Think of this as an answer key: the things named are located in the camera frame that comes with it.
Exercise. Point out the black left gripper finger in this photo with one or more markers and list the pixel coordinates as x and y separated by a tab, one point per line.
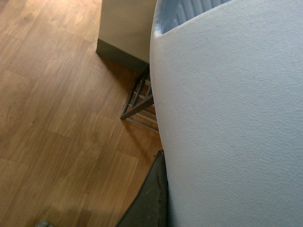
149	208

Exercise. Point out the light blue slide sandal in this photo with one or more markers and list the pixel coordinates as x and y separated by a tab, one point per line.
227	82

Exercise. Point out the black metal shoe rack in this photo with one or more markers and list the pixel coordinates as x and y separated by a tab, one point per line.
139	107

